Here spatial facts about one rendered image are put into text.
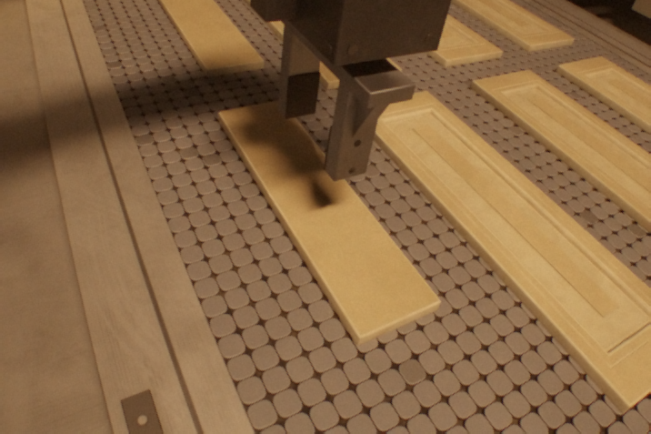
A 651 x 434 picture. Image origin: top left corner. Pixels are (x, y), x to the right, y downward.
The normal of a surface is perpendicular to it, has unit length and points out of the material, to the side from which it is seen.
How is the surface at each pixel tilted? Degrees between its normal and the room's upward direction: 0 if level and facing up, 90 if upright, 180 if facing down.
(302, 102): 90
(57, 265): 0
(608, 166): 11
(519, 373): 0
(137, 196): 0
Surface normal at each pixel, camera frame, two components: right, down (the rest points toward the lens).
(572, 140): -0.05, -0.69
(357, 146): 0.47, 0.62
